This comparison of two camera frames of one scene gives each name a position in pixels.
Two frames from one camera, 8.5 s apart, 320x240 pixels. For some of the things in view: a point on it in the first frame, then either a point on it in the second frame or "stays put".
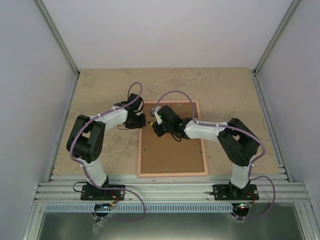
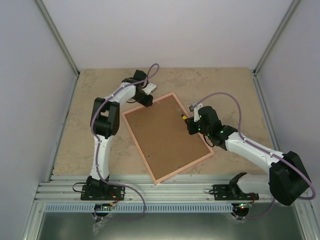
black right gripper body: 168,127 -> 205,130
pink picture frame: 140,175 -> 160,180
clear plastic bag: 98,225 stays put
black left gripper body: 136,123 -> 139,98
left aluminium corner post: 58,36 stays put
